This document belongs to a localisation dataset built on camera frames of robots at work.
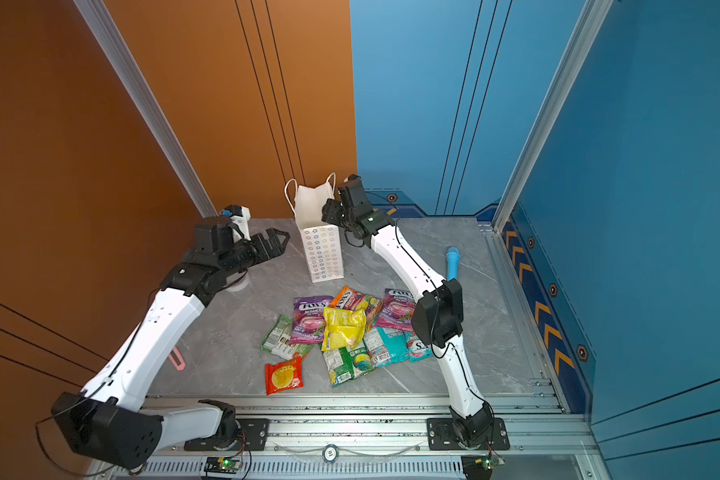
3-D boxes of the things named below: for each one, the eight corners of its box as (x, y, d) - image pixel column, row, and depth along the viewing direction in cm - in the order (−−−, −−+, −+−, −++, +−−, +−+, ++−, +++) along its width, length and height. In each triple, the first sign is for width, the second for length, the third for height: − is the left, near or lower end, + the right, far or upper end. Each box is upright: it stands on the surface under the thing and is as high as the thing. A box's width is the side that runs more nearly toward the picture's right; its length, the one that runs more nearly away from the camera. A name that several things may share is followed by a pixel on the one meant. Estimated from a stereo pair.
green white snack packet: (258, 347, 90) (256, 344, 89) (281, 316, 97) (280, 313, 95) (297, 368, 86) (296, 366, 85) (318, 335, 93) (318, 332, 91)
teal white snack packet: (363, 366, 86) (363, 362, 83) (363, 331, 92) (363, 327, 90) (407, 366, 86) (408, 362, 83) (404, 331, 93) (405, 327, 90)
